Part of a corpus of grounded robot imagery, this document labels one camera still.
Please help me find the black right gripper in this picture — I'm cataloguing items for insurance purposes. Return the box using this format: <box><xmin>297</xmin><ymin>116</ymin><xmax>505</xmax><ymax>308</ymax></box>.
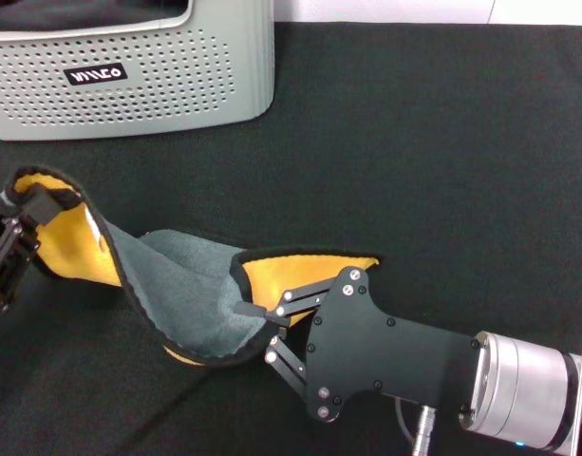
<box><xmin>233</xmin><ymin>266</ymin><xmax>481</xmax><ymax>424</ymax></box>

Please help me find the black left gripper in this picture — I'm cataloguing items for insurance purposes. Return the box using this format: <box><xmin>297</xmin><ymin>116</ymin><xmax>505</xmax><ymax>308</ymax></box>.
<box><xmin>0</xmin><ymin>187</ymin><xmax>59</xmax><ymax>314</ymax></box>

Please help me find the grey perforated storage basket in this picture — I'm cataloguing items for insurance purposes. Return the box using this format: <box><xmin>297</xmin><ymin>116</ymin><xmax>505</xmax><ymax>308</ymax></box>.
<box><xmin>0</xmin><ymin>0</ymin><xmax>276</xmax><ymax>143</ymax></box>

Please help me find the grey yellow towel black hem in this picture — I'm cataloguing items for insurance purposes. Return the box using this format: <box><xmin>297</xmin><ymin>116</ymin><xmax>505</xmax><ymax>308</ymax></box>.
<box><xmin>0</xmin><ymin>164</ymin><xmax>381</xmax><ymax>370</ymax></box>

